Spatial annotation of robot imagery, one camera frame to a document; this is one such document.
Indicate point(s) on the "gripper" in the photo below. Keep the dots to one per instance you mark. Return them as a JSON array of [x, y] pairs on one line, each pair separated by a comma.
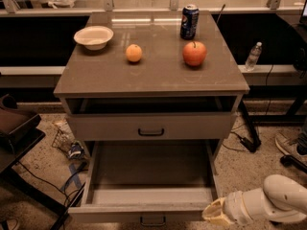
[[234, 205]]

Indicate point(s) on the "grey drawer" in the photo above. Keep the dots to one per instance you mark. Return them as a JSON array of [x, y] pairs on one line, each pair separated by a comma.
[[151, 127], [149, 182]]

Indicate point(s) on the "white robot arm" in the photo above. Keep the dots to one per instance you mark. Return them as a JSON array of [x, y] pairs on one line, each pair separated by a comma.
[[280, 199]]

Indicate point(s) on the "grey drawer cabinet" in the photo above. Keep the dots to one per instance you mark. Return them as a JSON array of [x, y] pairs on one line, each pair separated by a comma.
[[106, 83]]

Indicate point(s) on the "black office chair base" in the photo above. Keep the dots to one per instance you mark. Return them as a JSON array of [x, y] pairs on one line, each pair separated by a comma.
[[289, 160]]

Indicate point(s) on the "white sneaker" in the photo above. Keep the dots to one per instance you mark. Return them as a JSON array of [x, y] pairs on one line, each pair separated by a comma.
[[289, 146]]

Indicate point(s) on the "red apple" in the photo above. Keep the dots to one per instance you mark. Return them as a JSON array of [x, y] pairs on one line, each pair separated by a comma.
[[194, 53]]

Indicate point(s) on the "clear plastic water bottle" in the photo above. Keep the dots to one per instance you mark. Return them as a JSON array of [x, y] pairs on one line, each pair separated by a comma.
[[253, 56]]

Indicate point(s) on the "orange fruit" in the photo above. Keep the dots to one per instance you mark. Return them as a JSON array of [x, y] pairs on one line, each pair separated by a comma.
[[133, 53]]

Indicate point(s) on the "blue pepsi can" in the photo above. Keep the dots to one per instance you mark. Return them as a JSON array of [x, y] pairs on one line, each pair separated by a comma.
[[189, 21]]

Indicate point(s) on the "dark side furniture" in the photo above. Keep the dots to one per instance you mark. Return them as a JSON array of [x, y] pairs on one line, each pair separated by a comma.
[[18, 131]]

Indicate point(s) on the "white paper bowl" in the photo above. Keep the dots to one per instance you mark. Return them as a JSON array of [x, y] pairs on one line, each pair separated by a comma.
[[94, 37]]

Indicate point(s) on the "wire basket with items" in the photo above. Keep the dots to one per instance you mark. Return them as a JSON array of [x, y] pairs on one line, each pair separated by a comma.
[[65, 141]]

